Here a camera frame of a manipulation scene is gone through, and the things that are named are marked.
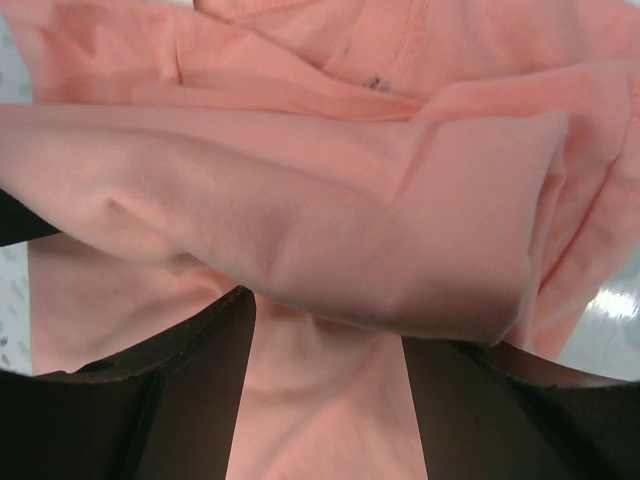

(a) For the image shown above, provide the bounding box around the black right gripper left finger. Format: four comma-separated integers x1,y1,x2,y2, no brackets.
1,287,256,479

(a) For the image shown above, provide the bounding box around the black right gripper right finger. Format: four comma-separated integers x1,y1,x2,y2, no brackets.
402,338,639,479

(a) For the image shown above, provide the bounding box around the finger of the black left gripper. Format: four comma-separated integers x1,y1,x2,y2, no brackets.
0,190,60,247

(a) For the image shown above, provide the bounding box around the salmon pink t shirt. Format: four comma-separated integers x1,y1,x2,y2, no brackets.
1,1,639,479

